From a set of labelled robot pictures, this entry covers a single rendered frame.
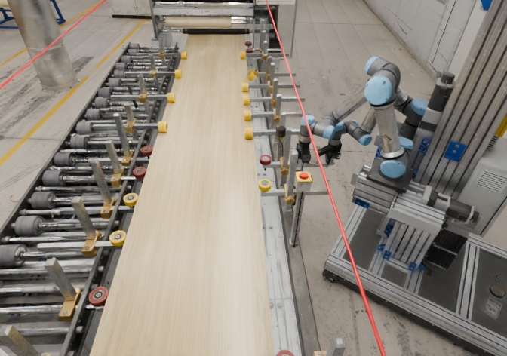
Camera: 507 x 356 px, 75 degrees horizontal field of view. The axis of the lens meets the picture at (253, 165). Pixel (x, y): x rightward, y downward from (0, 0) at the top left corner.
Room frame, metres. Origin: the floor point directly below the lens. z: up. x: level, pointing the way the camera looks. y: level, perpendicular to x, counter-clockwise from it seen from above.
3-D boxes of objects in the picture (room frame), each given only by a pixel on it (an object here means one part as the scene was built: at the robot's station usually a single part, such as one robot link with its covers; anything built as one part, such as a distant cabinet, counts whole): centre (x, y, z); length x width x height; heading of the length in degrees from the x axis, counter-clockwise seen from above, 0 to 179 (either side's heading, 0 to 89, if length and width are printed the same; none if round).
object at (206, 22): (4.29, 0.51, 1.05); 1.43 x 0.12 x 0.12; 94
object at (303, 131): (1.59, -0.30, 1.27); 0.09 x 0.08 x 0.11; 61
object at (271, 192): (1.52, -0.27, 0.82); 0.43 x 0.03 x 0.04; 94
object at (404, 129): (1.90, -1.06, 1.09); 0.15 x 0.15 x 0.10
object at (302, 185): (1.21, -0.24, 1.18); 0.07 x 0.07 x 0.08; 4
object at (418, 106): (1.90, -1.05, 1.21); 0.13 x 0.12 x 0.14; 26
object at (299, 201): (1.21, -0.24, 0.93); 0.05 x 0.04 x 0.45; 4
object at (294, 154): (1.47, -0.23, 0.94); 0.03 x 0.03 x 0.48; 4
